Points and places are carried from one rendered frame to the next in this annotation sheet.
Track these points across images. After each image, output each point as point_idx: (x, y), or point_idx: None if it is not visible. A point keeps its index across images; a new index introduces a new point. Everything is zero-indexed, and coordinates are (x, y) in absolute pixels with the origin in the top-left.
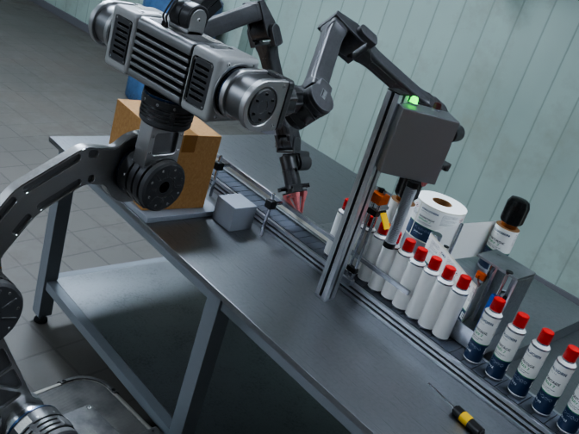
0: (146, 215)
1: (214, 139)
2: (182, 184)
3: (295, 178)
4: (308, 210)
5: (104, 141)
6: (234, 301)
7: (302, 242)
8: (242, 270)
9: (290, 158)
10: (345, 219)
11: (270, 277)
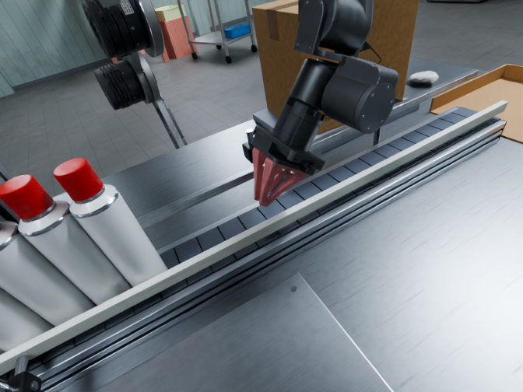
0: (257, 112)
1: (291, 19)
2: (98, 31)
3: (278, 121)
4: (486, 313)
5: (452, 71)
6: (104, 180)
7: (201, 233)
8: (162, 183)
9: (300, 69)
10: None
11: (142, 208)
